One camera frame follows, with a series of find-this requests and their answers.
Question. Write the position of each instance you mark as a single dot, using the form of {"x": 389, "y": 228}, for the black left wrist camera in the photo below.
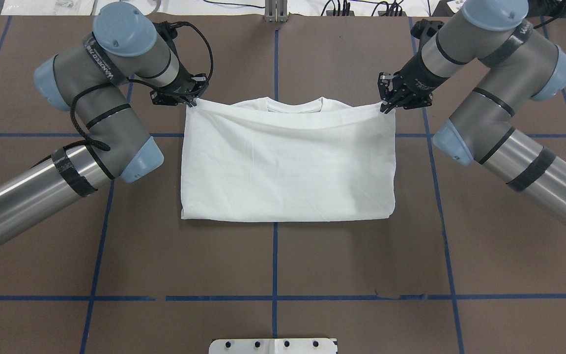
{"x": 168, "y": 32}

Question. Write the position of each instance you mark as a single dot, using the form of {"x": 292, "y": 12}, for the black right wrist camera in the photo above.
{"x": 424, "y": 29}

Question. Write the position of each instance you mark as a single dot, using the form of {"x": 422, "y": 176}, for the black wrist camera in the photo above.
{"x": 424, "y": 29}
{"x": 168, "y": 32}

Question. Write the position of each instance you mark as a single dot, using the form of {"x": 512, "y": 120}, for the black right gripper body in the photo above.
{"x": 416, "y": 76}

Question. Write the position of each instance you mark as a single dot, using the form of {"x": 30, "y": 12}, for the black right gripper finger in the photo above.
{"x": 386, "y": 107}

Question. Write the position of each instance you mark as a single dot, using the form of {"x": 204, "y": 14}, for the aluminium frame post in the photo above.
{"x": 276, "y": 11}

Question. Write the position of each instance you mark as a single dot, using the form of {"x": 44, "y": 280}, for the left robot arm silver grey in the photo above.
{"x": 124, "y": 47}

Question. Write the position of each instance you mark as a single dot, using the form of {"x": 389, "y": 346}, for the white central mounting column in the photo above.
{"x": 274, "y": 346}

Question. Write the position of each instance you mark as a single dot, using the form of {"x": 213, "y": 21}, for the white long-sleeve printed shirt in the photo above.
{"x": 264, "y": 161}

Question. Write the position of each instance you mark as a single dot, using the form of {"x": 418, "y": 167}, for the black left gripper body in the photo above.
{"x": 181, "y": 81}

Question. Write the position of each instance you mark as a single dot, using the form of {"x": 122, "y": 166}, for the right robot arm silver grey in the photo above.
{"x": 522, "y": 64}

